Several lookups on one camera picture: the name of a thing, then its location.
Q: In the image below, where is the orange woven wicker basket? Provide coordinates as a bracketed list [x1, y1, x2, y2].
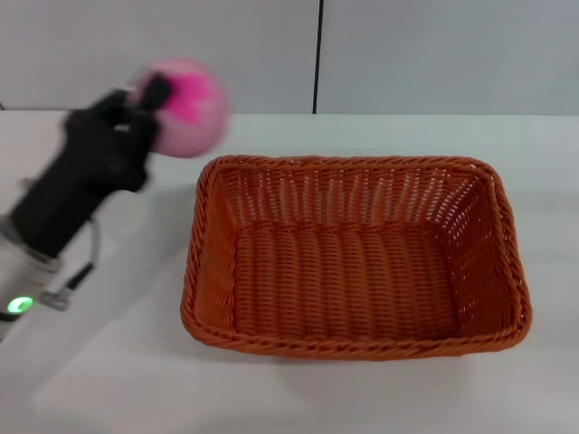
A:
[179, 154, 534, 362]

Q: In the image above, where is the pink soft ball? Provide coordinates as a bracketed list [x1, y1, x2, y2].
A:
[135, 57, 231, 159]

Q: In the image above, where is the grey cable with black plug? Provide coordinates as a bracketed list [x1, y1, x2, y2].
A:
[41, 215, 101, 311]

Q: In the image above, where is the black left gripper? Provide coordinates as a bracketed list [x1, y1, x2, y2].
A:
[8, 75, 176, 259]

